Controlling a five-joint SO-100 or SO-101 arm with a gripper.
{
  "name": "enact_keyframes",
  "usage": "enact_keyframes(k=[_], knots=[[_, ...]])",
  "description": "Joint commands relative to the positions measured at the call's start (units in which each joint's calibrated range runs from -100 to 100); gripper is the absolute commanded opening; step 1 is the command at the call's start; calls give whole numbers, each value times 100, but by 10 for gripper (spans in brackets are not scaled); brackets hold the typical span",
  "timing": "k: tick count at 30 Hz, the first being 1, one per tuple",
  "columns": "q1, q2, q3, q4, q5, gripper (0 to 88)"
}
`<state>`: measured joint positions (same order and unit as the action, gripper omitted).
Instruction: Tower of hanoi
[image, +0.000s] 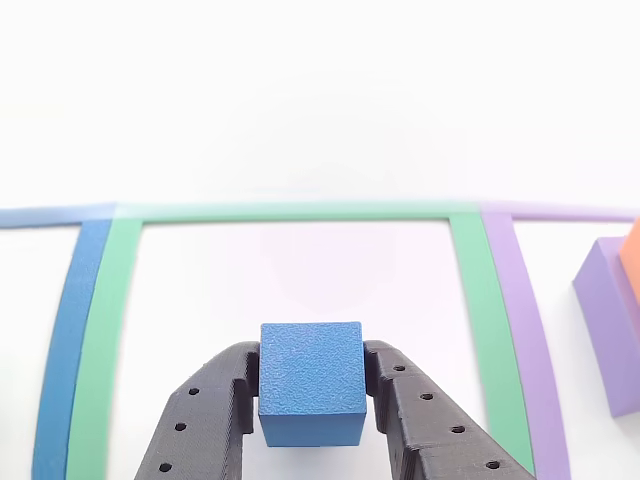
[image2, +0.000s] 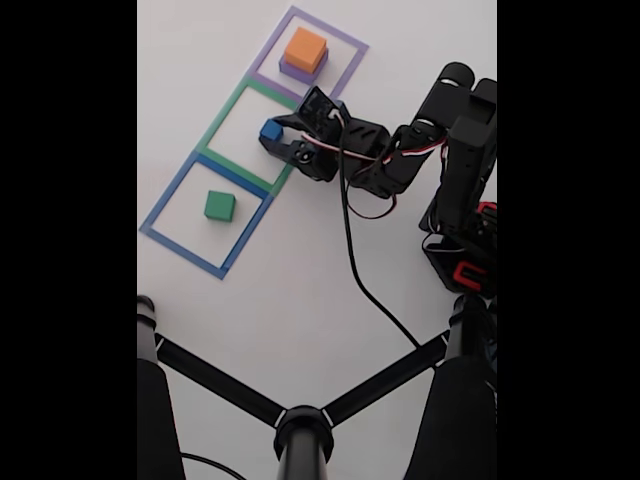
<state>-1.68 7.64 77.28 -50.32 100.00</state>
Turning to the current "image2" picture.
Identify thin black cable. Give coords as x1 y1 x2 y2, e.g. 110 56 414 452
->
179 453 246 480

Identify blue tape square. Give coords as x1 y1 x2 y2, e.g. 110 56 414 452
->
138 149 275 281

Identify small blue cube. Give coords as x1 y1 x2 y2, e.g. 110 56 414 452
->
258 118 285 142

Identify purple tape square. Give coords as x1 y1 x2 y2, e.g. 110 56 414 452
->
248 4 370 119

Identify green cube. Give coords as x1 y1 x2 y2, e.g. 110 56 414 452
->
203 189 236 223

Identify red white servo wire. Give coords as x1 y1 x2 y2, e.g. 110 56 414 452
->
302 112 449 221

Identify black gripper camera board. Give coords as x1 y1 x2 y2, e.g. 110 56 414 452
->
296 85 346 139

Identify red table clamp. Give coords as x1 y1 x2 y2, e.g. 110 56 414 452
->
452 260 489 291

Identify black camera cable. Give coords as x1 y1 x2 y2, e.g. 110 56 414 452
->
338 149 422 350

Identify orange cube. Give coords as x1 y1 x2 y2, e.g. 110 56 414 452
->
283 27 329 74

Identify black tripod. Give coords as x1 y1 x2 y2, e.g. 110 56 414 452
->
137 294 498 480

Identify large purple cube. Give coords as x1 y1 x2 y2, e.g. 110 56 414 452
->
278 49 330 84

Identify green tape square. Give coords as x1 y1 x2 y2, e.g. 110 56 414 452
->
194 74 324 196

